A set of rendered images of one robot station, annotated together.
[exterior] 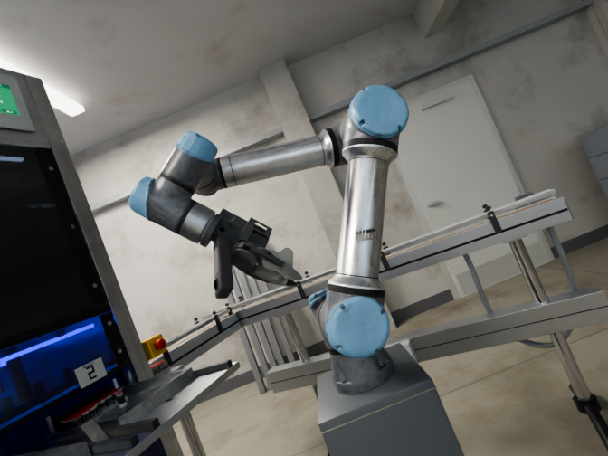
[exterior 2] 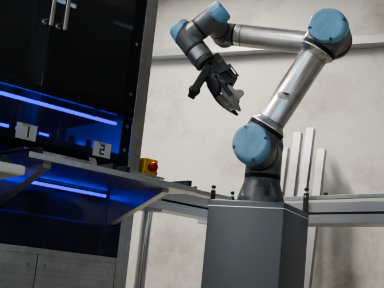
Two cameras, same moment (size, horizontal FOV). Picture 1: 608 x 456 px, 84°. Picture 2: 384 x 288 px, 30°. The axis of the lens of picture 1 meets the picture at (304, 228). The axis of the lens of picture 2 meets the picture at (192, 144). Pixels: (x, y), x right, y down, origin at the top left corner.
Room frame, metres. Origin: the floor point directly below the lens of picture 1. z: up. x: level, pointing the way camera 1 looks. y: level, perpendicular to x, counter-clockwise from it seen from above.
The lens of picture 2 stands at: (-1.32, -0.81, 0.51)
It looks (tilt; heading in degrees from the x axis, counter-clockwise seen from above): 11 degrees up; 27
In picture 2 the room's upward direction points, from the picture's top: 6 degrees clockwise
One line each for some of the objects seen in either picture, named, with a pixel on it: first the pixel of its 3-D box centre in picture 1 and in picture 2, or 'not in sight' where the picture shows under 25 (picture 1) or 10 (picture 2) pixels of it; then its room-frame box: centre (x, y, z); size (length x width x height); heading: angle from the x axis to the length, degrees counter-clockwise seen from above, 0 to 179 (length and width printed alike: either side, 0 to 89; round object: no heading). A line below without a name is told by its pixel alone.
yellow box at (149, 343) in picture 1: (152, 346); (146, 167); (1.30, 0.71, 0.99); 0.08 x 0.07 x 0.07; 67
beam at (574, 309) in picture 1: (407, 348); not in sight; (1.66, -0.24, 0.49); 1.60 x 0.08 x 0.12; 67
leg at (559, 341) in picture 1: (551, 322); not in sight; (1.42, -0.79, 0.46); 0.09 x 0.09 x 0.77; 67
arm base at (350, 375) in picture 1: (356, 356); (261, 190); (0.83, 0.00, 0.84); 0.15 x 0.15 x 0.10
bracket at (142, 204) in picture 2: not in sight; (136, 207); (1.07, 0.60, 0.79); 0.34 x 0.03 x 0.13; 67
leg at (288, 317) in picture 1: (312, 376); not in sight; (1.88, 0.27, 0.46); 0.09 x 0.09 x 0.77; 67
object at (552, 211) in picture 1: (345, 274); (357, 206); (1.72, -0.10, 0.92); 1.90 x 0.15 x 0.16; 67
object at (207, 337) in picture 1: (185, 342); (174, 196); (1.62, 0.73, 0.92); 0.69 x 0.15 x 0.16; 157
